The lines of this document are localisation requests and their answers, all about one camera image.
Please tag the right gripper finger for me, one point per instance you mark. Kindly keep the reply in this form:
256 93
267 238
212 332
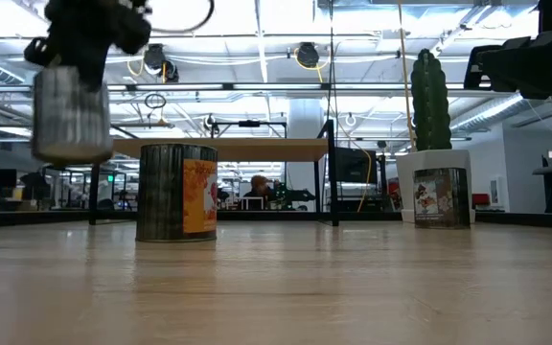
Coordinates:
470 72
515 64

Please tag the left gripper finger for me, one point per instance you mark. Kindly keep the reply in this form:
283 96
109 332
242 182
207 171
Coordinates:
93 69

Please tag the ribbed tin can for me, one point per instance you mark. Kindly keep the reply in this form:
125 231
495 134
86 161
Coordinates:
70 120

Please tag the tin can pictured label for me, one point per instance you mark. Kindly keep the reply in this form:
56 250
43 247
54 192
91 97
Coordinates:
441 199

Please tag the tin can orange label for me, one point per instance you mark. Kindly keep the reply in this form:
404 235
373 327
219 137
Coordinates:
161 191

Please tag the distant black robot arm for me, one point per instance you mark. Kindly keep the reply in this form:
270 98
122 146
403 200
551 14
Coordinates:
292 195

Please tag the green cactus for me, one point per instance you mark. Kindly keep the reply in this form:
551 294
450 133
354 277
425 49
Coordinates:
430 105

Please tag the white planter pot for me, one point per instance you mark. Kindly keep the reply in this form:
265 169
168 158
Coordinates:
429 158

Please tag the red box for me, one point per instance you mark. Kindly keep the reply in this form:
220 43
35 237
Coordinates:
480 199

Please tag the wooden shelf black legs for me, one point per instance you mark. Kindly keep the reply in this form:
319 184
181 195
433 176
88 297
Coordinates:
257 149

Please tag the person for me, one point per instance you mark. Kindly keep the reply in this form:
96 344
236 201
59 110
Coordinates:
259 184

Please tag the framed wall picture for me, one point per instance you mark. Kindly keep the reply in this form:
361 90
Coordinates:
494 191

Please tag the black aluminium table frame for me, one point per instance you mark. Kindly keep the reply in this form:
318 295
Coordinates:
41 219

